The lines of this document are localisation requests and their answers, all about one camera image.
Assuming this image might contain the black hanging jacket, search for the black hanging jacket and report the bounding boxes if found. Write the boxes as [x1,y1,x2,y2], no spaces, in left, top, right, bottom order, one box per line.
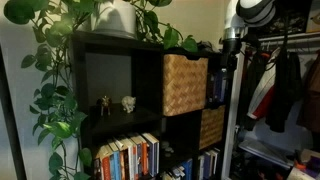
[264,46,304,134]

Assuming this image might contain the row of books left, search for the row of books left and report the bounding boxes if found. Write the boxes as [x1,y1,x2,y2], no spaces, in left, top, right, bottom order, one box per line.
[114,137,136,180]

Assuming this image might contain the black cube shelf unit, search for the black cube shelf unit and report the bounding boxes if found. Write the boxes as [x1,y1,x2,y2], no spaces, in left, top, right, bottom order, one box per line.
[69,30,238,180]

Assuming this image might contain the dark hanging coat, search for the dark hanging coat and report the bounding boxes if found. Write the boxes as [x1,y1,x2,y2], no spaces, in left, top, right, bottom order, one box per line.
[237,49,268,132]

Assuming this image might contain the white door frame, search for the white door frame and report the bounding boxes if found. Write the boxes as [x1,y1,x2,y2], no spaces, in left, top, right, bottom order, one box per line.
[221,43,250,180]

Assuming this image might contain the beige box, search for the beige box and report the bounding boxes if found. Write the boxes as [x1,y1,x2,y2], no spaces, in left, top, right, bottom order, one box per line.
[305,0,320,34]

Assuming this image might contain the brown hanging jacket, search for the brown hanging jacket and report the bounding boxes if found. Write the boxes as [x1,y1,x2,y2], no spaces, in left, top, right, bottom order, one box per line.
[296,49,320,135]

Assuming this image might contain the green pothos plant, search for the green pothos plant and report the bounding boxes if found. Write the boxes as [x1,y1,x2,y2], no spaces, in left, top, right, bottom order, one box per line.
[3,0,200,180]

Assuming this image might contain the white closet shelf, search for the white closet shelf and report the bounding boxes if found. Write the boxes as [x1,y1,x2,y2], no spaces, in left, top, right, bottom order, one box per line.
[258,30,320,43]

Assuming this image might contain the black slanted pole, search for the black slanted pole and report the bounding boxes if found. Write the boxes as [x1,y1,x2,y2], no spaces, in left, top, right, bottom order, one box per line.
[0,46,28,180]

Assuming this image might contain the bright blue book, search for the bright blue book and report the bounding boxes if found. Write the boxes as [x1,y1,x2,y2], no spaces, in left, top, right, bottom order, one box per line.
[181,158,194,180]

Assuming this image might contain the red spine book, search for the red spine book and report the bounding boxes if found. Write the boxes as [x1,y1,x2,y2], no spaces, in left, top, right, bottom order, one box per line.
[98,146,113,180]

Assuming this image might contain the orange tool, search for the orange tool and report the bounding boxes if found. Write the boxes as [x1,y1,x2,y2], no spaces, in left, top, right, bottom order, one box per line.
[293,158,307,171]

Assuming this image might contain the white elephant figurine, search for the white elephant figurine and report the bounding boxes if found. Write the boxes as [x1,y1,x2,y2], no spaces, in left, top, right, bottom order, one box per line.
[120,95,137,114]

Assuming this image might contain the white and red jacket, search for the white and red jacket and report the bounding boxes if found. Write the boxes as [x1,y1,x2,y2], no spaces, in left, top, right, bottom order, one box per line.
[246,46,282,121]

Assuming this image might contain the tall blue hardcover book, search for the tall blue hardcover book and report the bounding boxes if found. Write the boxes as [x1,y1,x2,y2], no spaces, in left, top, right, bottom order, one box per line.
[213,70,224,103]

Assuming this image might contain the orange spine book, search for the orange spine book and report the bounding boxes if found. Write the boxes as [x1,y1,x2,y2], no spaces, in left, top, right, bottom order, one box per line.
[134,134,150,176]

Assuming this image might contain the thin white book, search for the thin white book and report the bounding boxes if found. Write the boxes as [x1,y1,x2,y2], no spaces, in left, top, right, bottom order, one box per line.
[209,148,221,175]
[198,153,206,180]

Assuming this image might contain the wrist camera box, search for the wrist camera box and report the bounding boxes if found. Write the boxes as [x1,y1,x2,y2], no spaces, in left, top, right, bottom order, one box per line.
[239,33,263,50]

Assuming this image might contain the dark blue book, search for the dark blue book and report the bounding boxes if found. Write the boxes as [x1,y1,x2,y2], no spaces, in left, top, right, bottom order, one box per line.
[203,151,212,180]

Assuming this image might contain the closet hanging rod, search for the closet hanging rod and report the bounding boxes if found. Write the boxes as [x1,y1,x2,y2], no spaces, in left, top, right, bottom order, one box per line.
[259,39,320,48]

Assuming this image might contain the dark storage box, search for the dark storage box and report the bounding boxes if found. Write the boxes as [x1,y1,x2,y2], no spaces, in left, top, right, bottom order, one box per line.
[259,0,313,37]

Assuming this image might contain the books on lower left shelf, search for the books on lower left shelf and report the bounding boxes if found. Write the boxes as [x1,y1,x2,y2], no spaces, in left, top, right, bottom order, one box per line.
[141,132,161,178]

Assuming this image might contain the grey sock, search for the grey sock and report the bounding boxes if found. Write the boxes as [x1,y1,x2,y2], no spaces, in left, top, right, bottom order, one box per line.
[197,41,210,53]

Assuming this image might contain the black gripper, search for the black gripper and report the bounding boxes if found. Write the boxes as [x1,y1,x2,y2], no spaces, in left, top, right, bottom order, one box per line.
[220,38,242,73]

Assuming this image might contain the white flat board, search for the white flat board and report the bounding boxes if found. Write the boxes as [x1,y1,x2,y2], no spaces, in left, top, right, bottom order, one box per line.
[237,138,296,170]

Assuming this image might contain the white hardcover book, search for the white hardcover book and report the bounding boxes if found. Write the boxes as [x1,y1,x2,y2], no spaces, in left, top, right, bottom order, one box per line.
[220,69,229,103]

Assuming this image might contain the small gold figurine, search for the small gold figurine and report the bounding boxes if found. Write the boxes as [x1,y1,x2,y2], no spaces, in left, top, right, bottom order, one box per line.
[98,95,113,117]

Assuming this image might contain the white plant pot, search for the white plant pot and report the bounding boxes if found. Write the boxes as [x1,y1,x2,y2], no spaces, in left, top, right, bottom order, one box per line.
[89,0,138,40]

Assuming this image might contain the woven brown basket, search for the woven brown basket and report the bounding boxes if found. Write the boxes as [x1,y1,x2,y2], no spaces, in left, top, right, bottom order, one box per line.
[162,53,210,117]
[199,105,227,150]

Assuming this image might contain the blue spine paperback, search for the blue spine paperback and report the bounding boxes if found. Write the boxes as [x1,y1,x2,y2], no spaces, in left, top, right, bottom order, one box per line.
[107,141,122,180]

